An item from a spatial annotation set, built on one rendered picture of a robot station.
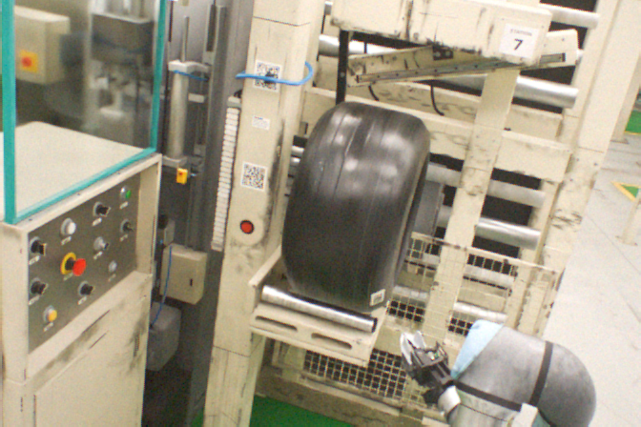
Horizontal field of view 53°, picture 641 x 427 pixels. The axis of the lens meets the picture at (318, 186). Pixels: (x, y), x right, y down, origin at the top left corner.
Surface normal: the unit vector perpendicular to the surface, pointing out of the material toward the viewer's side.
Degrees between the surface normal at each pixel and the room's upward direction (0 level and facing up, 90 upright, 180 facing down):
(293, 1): 90
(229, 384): 90
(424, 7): 90
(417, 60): 90
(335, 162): 51
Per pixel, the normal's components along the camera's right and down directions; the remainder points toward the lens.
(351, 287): -0.32, 0.64
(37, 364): 0.16, -0.92
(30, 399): 0.95, 0.25
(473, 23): -0.27, 0.31
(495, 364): -0.29, -0.24
